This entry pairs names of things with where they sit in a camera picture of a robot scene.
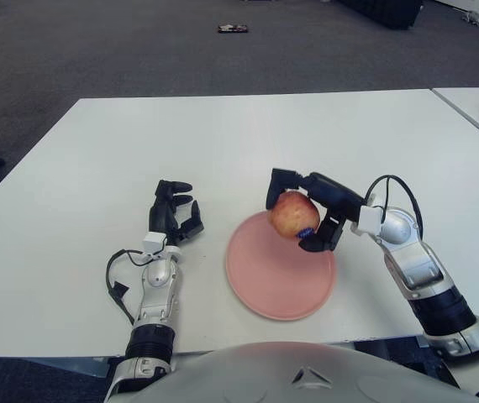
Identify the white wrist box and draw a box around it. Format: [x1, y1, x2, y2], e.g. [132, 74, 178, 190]
[350, 204, 386, 236]
[142, 232, 168, 255]

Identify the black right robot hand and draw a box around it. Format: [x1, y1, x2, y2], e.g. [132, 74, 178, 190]
[266, 167, 366, 254]

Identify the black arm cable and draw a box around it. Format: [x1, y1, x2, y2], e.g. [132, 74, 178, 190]
[365, 175, 425, 236]
[104, 249, 152, 324]

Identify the red yellow apple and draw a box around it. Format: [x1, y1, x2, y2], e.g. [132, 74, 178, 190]
[268, 191, 321, 240]

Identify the black furniture block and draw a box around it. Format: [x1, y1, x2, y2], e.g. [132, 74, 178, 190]
[334, 0, 425, 30]

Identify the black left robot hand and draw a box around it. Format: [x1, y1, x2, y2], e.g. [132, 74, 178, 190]
[147, 179, 205, 247]

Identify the white table frame beam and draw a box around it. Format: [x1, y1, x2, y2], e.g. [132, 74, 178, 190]
[24, 356, 110, 381]

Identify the silver robot torso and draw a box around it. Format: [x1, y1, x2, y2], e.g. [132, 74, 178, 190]
[103, 340, 479, 403]

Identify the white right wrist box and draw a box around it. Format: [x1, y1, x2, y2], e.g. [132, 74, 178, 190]
[350, 204, 386, 236]

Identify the pink round plate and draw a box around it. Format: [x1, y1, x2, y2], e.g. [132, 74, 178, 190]
[225, 211, 336, 322]

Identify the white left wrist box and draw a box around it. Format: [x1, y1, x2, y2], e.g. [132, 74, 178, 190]
[142, 232, 168, 255]

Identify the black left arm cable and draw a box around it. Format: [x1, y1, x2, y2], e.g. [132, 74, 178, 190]
[104, 249, 152, 324]

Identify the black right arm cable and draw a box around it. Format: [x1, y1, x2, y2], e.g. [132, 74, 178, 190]
[365, 175, 425, 236]

